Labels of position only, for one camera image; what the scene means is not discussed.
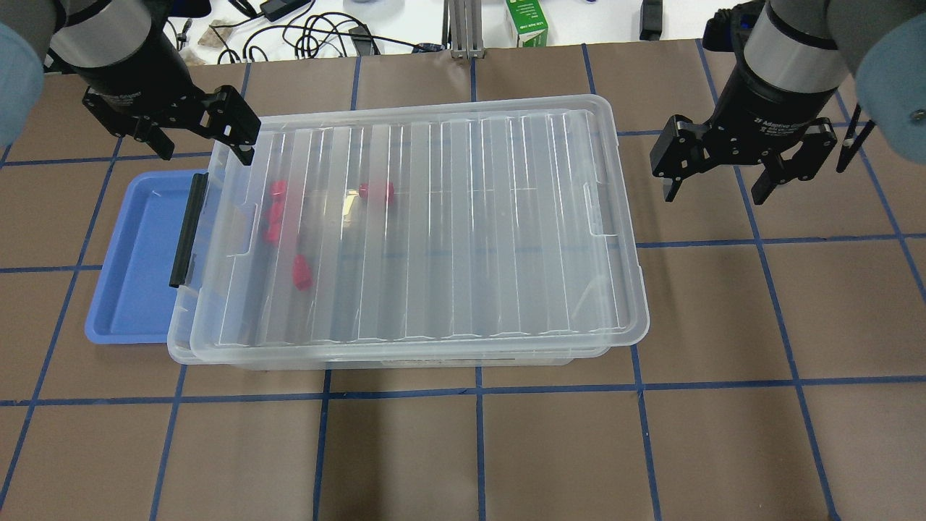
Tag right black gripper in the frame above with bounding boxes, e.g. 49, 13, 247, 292
650, 69, 836, 205

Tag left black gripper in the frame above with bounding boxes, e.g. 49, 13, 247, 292
82, 69, 261, 167

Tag clear plastic box lid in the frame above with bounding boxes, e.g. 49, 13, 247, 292
176, 93, 650, 360

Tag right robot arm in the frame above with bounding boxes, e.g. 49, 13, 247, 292
650, 1, 925, 205

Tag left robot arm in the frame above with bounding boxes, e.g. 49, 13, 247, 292
2, 1, 261, 166

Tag blue plastic tray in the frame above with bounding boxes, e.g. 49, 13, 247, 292
84, 169, 195, 345

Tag clear plastic storage box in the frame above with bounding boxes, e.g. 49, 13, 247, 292
166, 294, 626, 370

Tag black power adapter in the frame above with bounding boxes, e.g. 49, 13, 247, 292
259, 0, 313, 21

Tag black device on table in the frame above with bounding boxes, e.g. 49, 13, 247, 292
639, 0, 664, 41

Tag green white carton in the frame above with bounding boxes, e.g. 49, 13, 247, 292
504, 0, 550, 48

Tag black box latch handle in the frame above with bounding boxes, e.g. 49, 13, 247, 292
169, 171, 209, 288

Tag tangled black cables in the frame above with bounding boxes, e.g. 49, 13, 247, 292
165, 0, 442, 64

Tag aluminium frame post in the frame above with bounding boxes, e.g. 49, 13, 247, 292
442, 0, 485, 60

